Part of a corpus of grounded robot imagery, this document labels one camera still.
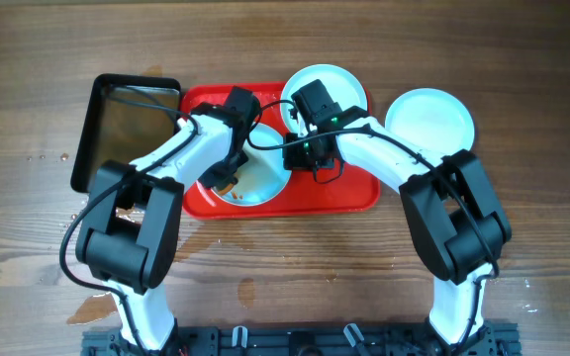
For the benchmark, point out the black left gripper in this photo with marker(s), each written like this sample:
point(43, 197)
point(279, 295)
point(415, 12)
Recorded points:
point(212, 176)

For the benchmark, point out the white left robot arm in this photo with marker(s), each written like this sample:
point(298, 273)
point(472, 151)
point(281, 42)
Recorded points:
point(127, 234)

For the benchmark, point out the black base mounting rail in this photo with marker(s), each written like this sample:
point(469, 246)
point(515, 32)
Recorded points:
point(393, 339)

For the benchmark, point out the orange sponge with green scourer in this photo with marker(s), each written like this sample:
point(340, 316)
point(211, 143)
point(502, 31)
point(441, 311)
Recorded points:
point(226, 190)

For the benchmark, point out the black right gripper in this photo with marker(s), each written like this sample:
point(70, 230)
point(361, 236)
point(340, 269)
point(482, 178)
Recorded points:
point(293, 159)

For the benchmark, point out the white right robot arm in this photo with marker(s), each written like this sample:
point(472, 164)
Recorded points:
point(457, 224)

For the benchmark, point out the light blue plate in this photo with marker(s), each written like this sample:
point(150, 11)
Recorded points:
point(260, 180)
point(432, 119)
point(343, 87)

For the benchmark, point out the black water tray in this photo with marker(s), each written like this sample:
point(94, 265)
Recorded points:
point(115, 129)

